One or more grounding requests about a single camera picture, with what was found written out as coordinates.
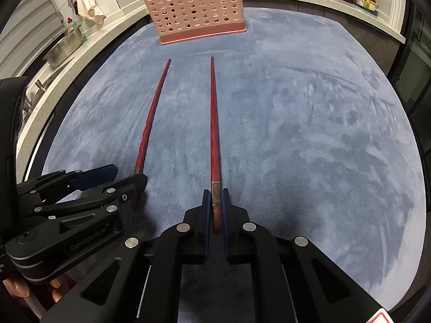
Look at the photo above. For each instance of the green dish soap bottle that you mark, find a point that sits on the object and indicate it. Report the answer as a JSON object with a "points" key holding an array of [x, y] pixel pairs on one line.
{"points": [[72, 25]]}

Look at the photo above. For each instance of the red chopstick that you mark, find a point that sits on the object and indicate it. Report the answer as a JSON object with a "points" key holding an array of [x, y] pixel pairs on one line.
{"points": [[153, 111], [214, 134]]}

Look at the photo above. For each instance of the small seasoning jar set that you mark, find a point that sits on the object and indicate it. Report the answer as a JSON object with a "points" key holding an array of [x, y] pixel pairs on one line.
{"points": [[365, 1]]}

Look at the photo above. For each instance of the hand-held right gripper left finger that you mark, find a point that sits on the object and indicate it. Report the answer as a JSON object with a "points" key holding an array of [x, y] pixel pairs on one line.
{"points": [[206, 228]]}

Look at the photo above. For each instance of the speckled stone countertop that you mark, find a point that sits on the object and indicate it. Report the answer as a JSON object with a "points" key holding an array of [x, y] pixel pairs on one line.
{"points": [[320, 1]]}

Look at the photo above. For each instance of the steel colander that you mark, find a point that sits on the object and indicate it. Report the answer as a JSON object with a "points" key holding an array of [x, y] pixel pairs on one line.
{"points": [[64, 47]]}

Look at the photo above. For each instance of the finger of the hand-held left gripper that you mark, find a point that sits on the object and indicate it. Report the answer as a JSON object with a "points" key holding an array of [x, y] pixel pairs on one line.
{"points": [[96, 175], [134, 185]]}

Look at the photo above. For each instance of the blue plush mat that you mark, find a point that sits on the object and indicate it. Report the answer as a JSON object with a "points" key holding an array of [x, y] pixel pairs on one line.
{"points": [[303, 124]]}

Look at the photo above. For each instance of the person's left hand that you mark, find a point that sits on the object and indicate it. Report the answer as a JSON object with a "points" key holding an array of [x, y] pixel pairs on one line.
{"points": [[16, 286]]}

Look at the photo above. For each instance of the small metal tap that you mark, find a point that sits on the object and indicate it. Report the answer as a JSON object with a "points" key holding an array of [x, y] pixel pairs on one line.
{"points": [[39, 86]]}

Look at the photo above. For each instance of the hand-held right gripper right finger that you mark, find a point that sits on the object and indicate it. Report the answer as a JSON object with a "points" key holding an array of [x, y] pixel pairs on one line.
{"points": [[226, 228]]}

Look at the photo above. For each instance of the pink perforated plastic basket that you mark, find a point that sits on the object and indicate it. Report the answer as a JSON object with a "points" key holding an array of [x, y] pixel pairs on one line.
{"points": [[202, 16]]}

